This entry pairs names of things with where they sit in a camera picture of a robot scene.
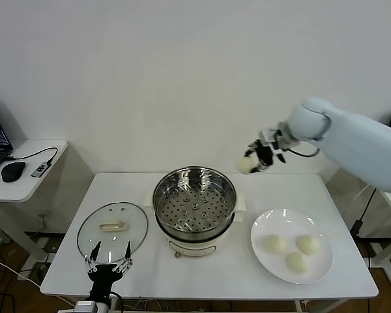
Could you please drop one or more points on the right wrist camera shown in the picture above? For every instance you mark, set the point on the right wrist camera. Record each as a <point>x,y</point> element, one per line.
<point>278,146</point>

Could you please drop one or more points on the perforated steel steamer basket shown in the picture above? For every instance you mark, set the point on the perforated steel steamer basket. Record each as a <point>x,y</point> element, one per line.
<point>195,210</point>

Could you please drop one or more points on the black computer mouse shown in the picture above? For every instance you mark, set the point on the black computer mouse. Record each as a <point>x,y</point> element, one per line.
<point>13,172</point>

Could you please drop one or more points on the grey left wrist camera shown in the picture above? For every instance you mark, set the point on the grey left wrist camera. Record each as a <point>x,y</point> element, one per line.
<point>85,307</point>

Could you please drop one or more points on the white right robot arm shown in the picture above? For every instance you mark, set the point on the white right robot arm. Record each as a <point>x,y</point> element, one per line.
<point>361,146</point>

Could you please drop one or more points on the round glass pot lid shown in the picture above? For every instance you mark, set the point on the round glass pot lid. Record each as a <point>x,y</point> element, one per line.
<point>94,228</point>

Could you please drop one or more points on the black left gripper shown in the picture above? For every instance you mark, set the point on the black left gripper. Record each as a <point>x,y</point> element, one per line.
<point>102,277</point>

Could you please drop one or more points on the grey usb hub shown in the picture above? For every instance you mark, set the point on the grey usb hub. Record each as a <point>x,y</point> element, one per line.
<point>40,169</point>

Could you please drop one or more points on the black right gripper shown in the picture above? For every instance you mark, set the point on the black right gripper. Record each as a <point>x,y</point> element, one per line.
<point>266,154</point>

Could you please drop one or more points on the white steamed baozi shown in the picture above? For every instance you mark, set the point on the white steamed baozi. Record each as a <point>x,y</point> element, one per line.
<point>246,165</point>
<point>275,244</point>
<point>308,244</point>
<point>297,261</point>

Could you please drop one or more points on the round white plate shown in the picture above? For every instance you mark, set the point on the round white plate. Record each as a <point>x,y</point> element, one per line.
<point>264,228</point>

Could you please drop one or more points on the white wall outlet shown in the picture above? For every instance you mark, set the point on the white wall outlet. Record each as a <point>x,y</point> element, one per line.
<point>44,214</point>

